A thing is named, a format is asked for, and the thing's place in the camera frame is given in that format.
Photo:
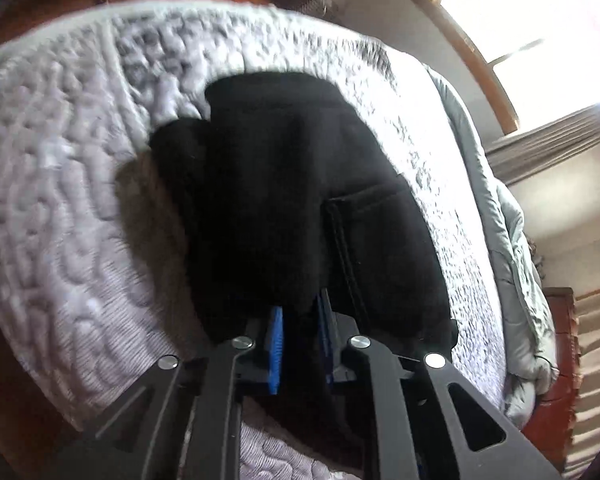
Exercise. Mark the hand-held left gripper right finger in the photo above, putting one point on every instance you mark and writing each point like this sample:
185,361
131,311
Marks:
326,345

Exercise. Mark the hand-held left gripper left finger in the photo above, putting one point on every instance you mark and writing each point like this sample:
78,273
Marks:
275,350

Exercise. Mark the black pants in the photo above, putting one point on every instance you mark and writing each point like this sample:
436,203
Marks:
280,185

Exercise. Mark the grey comforter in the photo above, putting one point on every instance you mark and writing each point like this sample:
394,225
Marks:
515,280

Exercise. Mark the white quilted mattress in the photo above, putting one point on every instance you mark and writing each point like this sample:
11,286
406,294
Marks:
65,170

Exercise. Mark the beige window curtain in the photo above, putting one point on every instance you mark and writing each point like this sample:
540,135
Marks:
555,145

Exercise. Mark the wooden framed window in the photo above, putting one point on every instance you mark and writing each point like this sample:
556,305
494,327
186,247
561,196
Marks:
525,25

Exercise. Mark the wooden bed frame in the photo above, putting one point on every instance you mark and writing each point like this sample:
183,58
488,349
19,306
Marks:
555,400

